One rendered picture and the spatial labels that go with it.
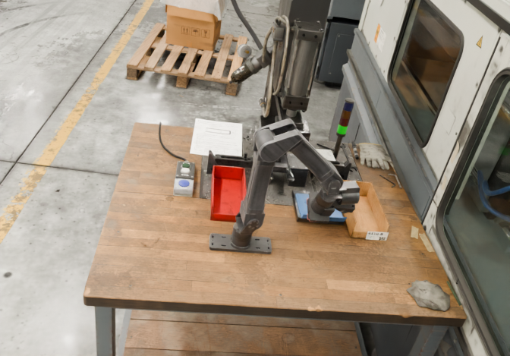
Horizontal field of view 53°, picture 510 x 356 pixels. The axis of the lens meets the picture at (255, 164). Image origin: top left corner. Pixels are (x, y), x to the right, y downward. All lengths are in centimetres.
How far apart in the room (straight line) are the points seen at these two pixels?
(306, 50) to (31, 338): 174
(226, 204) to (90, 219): 146
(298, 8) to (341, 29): 320
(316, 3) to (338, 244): 80
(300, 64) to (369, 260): 69
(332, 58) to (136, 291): 385
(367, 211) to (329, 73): 324
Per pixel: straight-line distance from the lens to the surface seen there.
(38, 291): 278
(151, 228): 170
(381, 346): 252
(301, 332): 237
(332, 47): 499
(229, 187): 190
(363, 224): 187
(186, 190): 182
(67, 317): 264
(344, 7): 489
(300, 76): 175
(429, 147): 224
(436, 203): 199
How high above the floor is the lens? 201
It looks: 33 degrees down
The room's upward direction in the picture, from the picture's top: 10 degrees clockwise
